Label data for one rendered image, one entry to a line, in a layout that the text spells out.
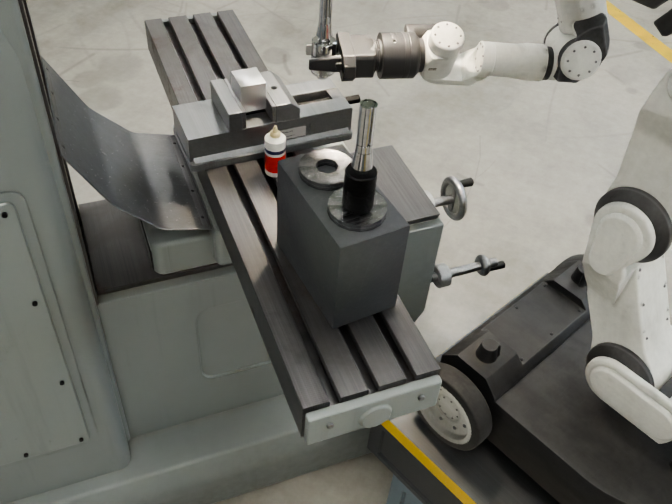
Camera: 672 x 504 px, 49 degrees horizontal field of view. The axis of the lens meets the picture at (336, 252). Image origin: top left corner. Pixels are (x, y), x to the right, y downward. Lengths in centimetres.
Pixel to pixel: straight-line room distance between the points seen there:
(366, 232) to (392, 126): 218
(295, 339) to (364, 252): 19
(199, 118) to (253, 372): 69
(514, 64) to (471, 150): 170
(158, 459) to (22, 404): 42
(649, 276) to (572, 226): 148
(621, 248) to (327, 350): 55
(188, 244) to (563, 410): 85
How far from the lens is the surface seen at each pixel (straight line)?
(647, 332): 153
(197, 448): 193
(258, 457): 196
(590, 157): 333
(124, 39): 384
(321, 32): 142
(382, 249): 110
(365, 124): 100
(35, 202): 130
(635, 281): 146
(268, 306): 122
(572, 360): 173
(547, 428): 161
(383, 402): 114
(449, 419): 168
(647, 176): 134
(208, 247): 152
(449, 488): 172
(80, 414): 172
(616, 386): 156
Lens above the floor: 186
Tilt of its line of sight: 45 degrees down
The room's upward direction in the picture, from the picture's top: 5 degrees clockwise
